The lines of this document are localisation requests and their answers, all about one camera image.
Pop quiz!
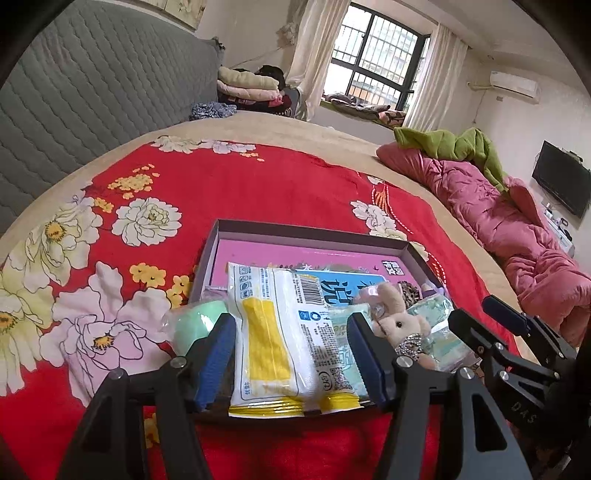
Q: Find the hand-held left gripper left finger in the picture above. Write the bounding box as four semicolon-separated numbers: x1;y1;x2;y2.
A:
55;313;237;480

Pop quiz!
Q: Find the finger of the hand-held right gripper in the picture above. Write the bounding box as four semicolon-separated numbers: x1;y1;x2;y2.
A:
449;309;559;384
482;295;578;370

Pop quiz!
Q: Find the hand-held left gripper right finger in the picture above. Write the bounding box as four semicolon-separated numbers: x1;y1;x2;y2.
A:
346;313;532;480

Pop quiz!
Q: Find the green tissue pack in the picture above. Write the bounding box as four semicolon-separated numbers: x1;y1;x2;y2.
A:
323;302;370;393
409;295;476;372

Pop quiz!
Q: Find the green sponge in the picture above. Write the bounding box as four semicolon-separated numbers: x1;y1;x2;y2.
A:
161;299;229;356

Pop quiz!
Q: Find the small beige plush bear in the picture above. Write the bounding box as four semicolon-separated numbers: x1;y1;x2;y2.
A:
372;282;437;370

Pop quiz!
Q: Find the white blue plastic packet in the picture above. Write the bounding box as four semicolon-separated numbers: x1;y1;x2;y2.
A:
227;262;365;416

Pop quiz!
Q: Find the shallow cardboard box pink print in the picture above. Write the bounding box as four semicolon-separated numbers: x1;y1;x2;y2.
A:
188;218;444;324

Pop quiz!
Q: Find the white television cabinet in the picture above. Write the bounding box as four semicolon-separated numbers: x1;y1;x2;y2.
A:
542;203;578;259

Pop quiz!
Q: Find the pink quilt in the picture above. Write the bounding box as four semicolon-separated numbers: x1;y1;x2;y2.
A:
376;142;591;349

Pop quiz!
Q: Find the black television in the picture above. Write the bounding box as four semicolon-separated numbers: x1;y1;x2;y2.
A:
531;141;591;220

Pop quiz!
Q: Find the green blanket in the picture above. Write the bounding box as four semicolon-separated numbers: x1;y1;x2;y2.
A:
393;127;511;195

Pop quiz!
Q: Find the red floral blanket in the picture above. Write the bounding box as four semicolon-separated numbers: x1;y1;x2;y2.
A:
0;136;522;480

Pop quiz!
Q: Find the white air conditioner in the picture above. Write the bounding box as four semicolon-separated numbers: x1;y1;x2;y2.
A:
489;70;541;99

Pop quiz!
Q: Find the white curtain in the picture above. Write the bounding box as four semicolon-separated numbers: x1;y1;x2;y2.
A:
286;0;352;123
404;23;469;132

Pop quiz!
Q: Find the windowsill bedding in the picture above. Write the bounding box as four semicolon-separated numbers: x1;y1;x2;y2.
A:
323;92;407;125

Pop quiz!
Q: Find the blue patterned cloth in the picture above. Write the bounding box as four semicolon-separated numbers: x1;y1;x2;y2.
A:
189;102;238;121

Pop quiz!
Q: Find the pile of folded clothes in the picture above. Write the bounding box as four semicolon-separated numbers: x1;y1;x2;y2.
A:
216;65;296;116

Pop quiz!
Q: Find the barred window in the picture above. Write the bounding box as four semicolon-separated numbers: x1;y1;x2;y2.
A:
323;2;432;114

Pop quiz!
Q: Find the grey quilted headboard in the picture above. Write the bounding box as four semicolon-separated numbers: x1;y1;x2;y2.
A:
0;0;222;236

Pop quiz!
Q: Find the wall painting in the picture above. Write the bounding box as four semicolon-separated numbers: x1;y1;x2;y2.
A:
152;0;208;31

